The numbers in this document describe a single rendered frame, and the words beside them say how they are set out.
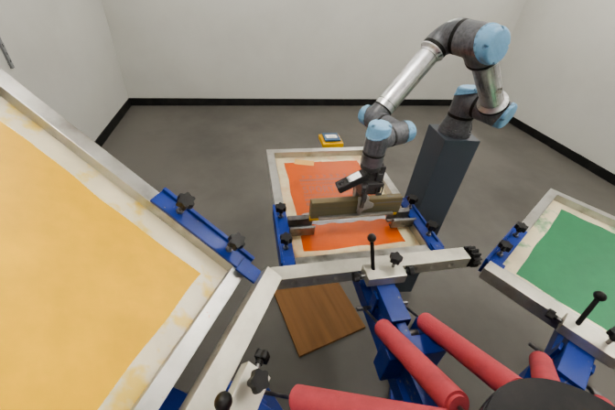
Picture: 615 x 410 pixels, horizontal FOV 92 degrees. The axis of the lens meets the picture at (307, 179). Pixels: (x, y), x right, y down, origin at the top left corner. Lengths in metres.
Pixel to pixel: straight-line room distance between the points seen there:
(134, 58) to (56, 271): 4.21
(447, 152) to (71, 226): 1.44
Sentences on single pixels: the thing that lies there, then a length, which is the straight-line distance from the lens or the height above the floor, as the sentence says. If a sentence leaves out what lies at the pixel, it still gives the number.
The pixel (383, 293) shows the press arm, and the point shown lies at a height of 1.04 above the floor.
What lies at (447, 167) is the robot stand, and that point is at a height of 1.05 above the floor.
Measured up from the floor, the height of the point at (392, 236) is 0.95.
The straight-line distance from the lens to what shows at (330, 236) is 1.20.
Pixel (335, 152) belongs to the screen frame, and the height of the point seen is 0.98.
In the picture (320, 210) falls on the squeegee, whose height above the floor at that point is 1.09.
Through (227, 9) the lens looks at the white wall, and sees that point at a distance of 4.52.
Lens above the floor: 1.81
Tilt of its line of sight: 35 degrees down
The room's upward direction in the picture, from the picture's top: 5 degrees clockwise
